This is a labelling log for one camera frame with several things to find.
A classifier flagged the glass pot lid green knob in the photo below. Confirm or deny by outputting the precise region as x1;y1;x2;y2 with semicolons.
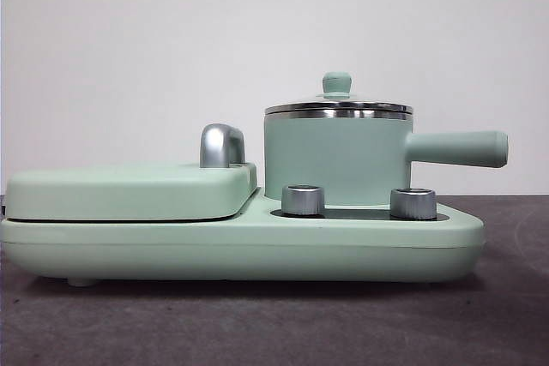
263;72;414;117

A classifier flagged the silver griddle lid handle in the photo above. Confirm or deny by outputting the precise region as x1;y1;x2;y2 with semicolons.
199;123;246;169

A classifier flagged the green pot with side handle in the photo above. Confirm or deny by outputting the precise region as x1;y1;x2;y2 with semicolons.
263;107;510;207

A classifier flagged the silver control knob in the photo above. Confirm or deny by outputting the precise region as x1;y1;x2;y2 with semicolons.
281;184;326;216
389;187;438;219

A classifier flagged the green griddle lid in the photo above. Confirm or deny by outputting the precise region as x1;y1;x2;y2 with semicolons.
3;161;258;221

